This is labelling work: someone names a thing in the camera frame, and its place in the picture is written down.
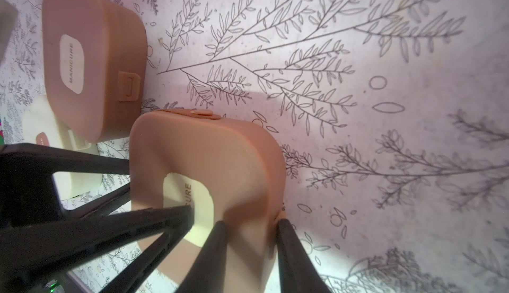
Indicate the dark brown nail clipper case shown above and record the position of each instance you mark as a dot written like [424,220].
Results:
[225,169]

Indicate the cream nail clipper case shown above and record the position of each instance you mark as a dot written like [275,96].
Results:
[55,139]

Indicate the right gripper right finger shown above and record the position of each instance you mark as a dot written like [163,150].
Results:
[296,272]

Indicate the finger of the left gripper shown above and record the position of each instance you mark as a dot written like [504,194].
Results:
[28,193]
[31,255]

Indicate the light brown nail clipper case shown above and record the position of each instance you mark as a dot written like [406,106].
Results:
[95,58]

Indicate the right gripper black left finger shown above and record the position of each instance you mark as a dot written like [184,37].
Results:
[207,273]

